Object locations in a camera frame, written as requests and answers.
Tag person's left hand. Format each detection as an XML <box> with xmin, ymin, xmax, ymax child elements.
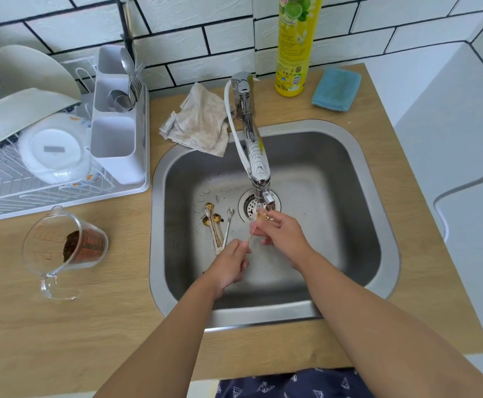
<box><xmin>202</xmin><ymin>238</ymin><xmax>251</xmax><ymax>299</ymax></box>

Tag person's right hand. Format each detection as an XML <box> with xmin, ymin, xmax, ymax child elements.
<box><xmin>249</xmin><ymin>210</ymin><xmax>317</xmax><ymax>273</ymax></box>

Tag small silver spoon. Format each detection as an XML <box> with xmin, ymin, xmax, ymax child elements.
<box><xmin>204</xmin><ymin>207</ymin><xmax>221</xmax><ymax>255</ymax></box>

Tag person's left forearm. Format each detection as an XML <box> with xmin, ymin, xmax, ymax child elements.
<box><xmin>94</xmin><ymin>274</ymin><xmax>225</xmax><ymax>398</ymax></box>

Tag person's right forearm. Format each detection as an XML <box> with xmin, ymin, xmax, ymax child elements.
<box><xmin>299</xmin><ymin>248</ymin><xmax>483</xmax><ymax>398</ymax></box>

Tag white dish rack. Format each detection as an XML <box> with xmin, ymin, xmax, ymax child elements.
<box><xmin>0</xmin><ymin>55</ymin><xmax>151</xmax><ymax>224</ymax></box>

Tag beige rag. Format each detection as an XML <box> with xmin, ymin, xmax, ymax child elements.
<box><xmin>159</xmin><ymin>81</ymin><xmax>230</xmax><ymax>158</ymax></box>

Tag yellow dish soap bottle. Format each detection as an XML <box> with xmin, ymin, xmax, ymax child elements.
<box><xmin>274</xmin><ymin>0</ymin><xmax>324</xmax><ymax>98</ymax></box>

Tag steel sink drain strainer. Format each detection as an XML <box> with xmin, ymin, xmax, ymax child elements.
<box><xmin>238</xmin><ymin>188</ymin><xmax>282</xmax><ymax>222</ymax></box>

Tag stainless steel sink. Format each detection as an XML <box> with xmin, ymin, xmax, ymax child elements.
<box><xmin>149</xmin><ymin>119</ymin><xmax>401</xmax><ymax>331</ymax></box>

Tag navy patterned shorts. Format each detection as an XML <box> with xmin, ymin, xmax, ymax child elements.
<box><xmin>216</xmin><ymin>367</ymin><xmax>375</xmax><ymax>398</ymax></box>

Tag white cutlery holder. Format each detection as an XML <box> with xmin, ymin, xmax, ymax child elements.
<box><xmin>88</xmin><ymin>44</ymin><xmax>147</xmax><ymax>186</ymax></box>

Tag chrome faucet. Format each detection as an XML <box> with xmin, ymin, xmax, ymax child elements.
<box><xmin>231</xmin><ymin>71</ymin><xmax>282</xmax><ymax>214</ymax></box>

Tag brown coffee grounds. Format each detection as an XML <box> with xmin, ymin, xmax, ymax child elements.
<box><xmin>62</xmin><ymin>229</ymin><xmax>106</xmax><ymax>264</ymax></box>

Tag blue sponge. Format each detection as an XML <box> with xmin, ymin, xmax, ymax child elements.
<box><xmin>311</xmin><ymin>66</ymin><xmax>363</xmax><ymax>112</ymax></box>

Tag clear measuring jug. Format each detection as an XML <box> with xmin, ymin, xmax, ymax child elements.
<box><xmin>22</xmin><ymin>205</ymin><xmax>109</xmax><ymax>302</ymax></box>

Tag steel ladle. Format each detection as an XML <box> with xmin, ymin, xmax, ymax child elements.
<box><xmin>107</xmin><ymin>90</ymin><xmax>134</xmax><ymax>113</ymax></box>

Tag white floral print bowl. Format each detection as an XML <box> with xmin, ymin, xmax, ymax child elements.
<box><xmin>17</xmin><ymin>113</ymin><xmax>93</xmax><ymax>185</ymax></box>

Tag steel fork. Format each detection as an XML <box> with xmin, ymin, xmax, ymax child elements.
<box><xmin>128</xmin><ymin>61</ymin><xmax>148</xmax><ymax>104</ymax></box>

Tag white plate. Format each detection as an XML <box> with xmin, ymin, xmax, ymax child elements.
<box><xmin>0</xmin><ymin>44</ymin><xmax>83</xmax><ymax>100</ymax></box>

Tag white faucet hose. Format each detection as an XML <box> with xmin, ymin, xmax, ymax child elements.
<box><xmin>224</xmin><ymin>80</ymin><xmax>253</xmax><ymax>177</ymax></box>

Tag grey wall cable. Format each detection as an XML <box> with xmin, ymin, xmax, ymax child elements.
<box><xmin>433</xmin><ymin>165</ymin><xmax>483</xmax><ymax>243</ymax></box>

